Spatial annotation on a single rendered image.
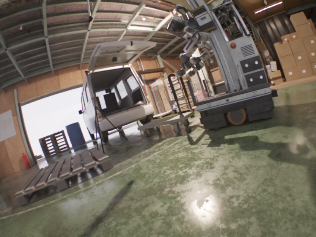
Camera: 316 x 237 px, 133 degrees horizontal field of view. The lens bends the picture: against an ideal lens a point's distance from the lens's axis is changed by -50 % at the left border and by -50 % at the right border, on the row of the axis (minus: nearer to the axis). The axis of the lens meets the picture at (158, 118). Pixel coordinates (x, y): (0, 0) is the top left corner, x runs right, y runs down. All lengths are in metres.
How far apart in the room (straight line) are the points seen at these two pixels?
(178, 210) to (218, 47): 1.47
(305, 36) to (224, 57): 3.43
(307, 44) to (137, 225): 4.68
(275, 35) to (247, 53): 5.44
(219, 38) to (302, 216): 1.55
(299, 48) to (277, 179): 4.06
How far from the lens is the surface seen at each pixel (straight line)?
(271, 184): 0.63
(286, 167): 0.71
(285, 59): 4.36
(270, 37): 6.70
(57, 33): 3.56
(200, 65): 1.81
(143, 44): 2.79
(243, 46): 1.38
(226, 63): 1.50
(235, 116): 1.42
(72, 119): 6.78
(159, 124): 1.85
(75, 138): 5.32
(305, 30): 4.62
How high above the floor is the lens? 0.41
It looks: 5 degrees down
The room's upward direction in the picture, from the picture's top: 18 degrees counter-clockwise
